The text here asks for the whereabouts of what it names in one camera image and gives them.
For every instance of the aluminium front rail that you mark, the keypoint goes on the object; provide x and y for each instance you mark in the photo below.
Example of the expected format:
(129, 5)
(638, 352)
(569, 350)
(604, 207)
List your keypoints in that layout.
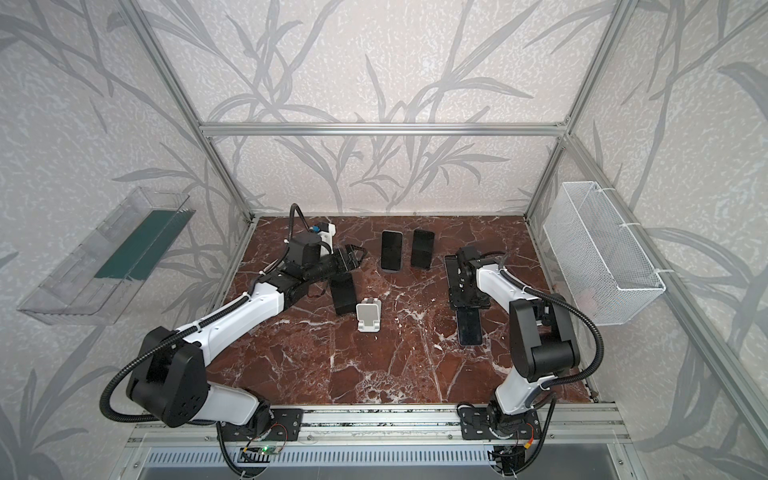
(369, 424)

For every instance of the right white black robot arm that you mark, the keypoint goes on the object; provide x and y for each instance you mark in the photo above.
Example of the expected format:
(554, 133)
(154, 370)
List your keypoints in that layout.
(541, 338)

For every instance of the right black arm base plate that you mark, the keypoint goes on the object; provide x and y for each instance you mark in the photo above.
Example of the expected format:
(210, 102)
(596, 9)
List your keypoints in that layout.
(489, 423)

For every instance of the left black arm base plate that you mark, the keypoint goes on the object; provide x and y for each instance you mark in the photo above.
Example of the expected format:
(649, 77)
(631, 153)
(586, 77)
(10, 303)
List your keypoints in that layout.
(281, 425)

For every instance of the large black phone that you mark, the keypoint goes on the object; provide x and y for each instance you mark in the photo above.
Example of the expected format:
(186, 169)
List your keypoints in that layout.
(453, 272)

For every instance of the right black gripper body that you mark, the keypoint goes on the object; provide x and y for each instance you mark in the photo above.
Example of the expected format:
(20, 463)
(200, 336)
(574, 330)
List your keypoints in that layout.
(454, 280)

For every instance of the black phone white case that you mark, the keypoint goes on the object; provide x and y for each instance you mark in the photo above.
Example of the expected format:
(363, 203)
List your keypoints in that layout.
(470, 331)

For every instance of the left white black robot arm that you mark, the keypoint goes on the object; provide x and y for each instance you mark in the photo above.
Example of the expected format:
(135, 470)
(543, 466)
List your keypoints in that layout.
(168, 379)

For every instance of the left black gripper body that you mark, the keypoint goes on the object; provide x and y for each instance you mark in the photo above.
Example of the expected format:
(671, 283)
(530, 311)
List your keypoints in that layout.
(343, 261)

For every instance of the white wire mesh basket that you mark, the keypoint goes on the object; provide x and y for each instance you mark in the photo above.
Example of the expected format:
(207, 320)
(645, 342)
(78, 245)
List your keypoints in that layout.
(608, 274)

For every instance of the clear plastic wall bin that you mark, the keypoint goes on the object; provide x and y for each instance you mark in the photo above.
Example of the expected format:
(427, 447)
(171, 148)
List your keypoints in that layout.
(95, 283)

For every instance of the aluminium frame horizontal bar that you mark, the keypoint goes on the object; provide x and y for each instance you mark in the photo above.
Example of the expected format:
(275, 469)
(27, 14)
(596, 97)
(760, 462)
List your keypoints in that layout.
(220, 129)

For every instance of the green circuit board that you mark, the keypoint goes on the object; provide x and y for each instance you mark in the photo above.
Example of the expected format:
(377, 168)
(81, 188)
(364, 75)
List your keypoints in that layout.
(260, 454)

